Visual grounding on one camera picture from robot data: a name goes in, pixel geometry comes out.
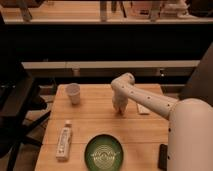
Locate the green ceramic bowl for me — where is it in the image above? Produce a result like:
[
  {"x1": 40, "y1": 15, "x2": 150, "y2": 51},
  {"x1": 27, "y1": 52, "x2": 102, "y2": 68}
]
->
[{"x1": 84, "y1": 134, "x2": 124, "y2": 171}]

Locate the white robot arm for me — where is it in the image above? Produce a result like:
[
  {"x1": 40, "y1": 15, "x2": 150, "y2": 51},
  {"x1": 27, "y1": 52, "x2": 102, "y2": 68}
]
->
[{"x1": 111, "y1": 73, "x2": 213, "y2": 171}]

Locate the white paper cup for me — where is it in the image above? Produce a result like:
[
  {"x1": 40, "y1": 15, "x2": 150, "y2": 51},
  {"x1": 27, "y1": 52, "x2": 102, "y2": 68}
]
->
[{"x1": 65, "y1": 83, "x2": 80, "y2": 105}]

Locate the black remote control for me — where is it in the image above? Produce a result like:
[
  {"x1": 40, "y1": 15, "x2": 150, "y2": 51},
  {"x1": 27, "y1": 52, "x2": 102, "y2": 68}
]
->
[{"x1": 158, "y1": 144, "x2": 167, "y2": 171}]

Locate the white plastic bottle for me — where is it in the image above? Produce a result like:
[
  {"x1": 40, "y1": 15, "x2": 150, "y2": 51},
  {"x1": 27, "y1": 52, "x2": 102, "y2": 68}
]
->
[{"x1": 56, "y1": 120, "x2": 72, "y2": 161}]

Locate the black office chair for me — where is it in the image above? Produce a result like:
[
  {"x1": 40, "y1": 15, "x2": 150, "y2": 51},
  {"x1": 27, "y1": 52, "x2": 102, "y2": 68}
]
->
[{"x1": 0, "y1": 59, "x2": 50, "y2": 171}]

